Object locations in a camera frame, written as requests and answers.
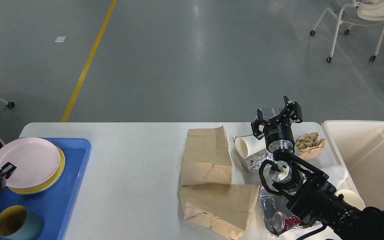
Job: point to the teal mug yellow inside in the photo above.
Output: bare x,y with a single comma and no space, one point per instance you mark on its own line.
19,223

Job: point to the crumpled aluminium foil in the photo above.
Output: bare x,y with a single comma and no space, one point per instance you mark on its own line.
254,162
269,204

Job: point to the yellow plate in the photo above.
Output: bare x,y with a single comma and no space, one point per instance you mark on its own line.
47,184

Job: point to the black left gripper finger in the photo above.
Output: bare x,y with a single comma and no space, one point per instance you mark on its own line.
7,170

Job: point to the crushed red soda can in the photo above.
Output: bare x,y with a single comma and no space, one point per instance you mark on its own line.
280,222

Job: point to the blue plastic tray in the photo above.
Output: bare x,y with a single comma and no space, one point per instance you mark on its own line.
55,205

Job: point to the white paper cup lower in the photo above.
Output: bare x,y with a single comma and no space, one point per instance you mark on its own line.
351,198

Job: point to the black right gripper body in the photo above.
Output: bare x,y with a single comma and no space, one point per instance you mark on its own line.
278,133

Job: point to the white paper cup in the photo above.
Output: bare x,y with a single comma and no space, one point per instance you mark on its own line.
248,145
351,198

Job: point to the brown paper bag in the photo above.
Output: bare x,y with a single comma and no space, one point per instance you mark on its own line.
206,158
225,209

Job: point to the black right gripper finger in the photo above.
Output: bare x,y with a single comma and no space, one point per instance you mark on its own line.
291,113
257,123

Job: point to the crumpled aluminium foil lower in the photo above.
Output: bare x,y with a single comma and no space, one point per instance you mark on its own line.
269,204

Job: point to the crumpled aluminium foil upper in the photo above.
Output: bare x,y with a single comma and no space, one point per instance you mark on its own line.
254,162

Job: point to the white plastic bin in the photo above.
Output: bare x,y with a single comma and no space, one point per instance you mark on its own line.
359,146

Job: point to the pink plate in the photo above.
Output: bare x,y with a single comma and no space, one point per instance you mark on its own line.
36,161

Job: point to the crumpled brown paper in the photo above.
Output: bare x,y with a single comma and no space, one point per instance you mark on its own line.
310,146

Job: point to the white chair on wheels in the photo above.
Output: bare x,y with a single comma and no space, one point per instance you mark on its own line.
355,13

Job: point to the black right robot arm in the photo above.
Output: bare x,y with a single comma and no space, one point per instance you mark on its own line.
311,197

